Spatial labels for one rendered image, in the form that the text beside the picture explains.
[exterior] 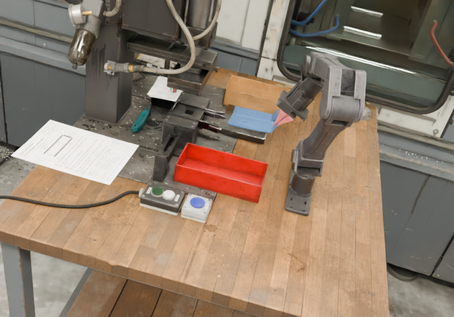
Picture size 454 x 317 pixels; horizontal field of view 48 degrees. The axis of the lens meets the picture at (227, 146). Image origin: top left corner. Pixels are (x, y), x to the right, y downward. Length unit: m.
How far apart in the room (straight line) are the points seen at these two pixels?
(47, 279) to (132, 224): 1.12
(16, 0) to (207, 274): 1.70
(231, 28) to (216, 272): 1.20
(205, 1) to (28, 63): 1.39
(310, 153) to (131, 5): 0.64
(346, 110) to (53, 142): 0.86
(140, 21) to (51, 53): 1.11
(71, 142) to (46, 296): 0.92
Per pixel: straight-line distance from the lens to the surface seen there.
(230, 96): 1.84
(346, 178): 1.66
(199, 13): 1.46
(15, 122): 2.90
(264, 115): 1.80
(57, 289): 2.36
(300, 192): 1.49
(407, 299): 2.69
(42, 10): 2.50
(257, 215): 1.42
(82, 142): 1.60
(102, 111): 1.68
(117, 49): 1.56
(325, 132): 1.31
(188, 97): 1.70
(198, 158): 1.55
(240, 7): 2.13
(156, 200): 1.36
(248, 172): 1.54
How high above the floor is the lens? 1.83
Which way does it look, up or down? 34 degrees down
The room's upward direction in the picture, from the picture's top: 11 degrees clockwise
